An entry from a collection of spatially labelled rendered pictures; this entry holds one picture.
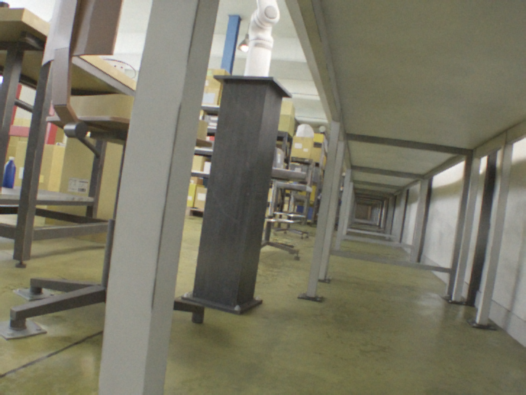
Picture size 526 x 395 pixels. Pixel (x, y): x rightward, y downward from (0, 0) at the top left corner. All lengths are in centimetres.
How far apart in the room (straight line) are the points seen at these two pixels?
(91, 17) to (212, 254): 91
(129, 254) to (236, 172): 124
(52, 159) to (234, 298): 263
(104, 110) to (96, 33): 19
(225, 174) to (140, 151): 124
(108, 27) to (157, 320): 86
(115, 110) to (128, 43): 1081
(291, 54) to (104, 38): 923
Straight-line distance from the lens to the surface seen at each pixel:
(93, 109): 116
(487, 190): 253
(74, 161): 291
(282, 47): 1031
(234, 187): 154
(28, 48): 198
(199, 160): 685
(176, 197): 33
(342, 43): 124
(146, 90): 33
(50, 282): 145
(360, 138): 260
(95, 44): 110
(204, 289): 161
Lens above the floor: 42
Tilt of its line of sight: level
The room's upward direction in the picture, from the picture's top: 8 degrees clockwise
